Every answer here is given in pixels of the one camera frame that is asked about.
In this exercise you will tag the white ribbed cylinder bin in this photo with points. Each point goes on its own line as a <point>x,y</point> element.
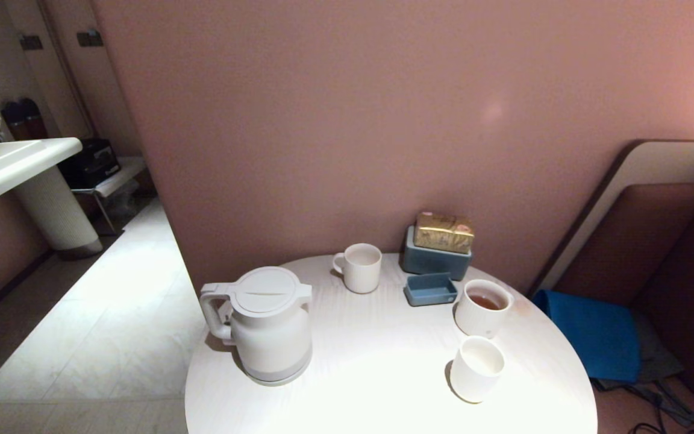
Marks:
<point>52,205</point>

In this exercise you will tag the dark brown bottle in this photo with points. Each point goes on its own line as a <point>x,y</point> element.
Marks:
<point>35,120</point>
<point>14,123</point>

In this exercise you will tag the brown booth bench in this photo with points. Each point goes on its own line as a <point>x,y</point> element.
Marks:
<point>642,235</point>

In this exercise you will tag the small blue tray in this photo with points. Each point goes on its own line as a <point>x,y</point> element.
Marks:
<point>428,293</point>

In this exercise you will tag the blue cloth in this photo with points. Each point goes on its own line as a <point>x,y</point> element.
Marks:
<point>594,337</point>

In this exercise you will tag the small white ribbed cup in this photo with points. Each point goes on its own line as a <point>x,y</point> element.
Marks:
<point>473,380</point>

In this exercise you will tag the grey floor mat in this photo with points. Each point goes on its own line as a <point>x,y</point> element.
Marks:
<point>657,357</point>

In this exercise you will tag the blue rectangular box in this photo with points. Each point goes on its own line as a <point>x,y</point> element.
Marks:
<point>431,263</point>

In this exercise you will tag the large white ribbed cup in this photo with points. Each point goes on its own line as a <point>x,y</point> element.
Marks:
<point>476,320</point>

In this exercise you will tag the white metal-legged shelf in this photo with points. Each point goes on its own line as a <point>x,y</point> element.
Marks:
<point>119,175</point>

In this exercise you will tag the white round kettle base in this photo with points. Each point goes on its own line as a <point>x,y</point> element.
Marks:
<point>281,380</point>

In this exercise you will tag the black box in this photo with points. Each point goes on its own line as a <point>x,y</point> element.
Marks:
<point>91,163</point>

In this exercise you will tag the white electric kettle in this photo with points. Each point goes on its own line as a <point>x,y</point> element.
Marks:
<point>268,337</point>

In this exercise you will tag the gold foil packet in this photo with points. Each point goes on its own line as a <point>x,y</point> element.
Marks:
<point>443,235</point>

